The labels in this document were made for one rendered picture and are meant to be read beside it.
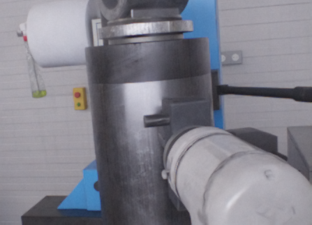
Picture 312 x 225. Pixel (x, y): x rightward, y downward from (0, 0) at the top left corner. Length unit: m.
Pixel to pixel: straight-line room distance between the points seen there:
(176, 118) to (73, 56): 1.19
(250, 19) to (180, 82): 2.08
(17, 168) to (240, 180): 2.98
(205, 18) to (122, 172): 0.55
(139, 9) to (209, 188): 0.42
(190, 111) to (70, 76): 2.46
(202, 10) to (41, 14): 0.76
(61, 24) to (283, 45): 1.52
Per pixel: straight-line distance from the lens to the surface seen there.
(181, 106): 0.49
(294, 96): 0.75
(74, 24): 1.61
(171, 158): 0.44
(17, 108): 3.13
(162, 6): 0.71
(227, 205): 0.31
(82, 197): 1.07
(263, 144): 0.49
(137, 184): 0.67
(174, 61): 0.64
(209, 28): 1.11
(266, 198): 0.31
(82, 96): 2.85
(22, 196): 3.30
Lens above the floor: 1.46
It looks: 8 degrees down
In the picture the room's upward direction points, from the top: 5 degrees counter-clockwise
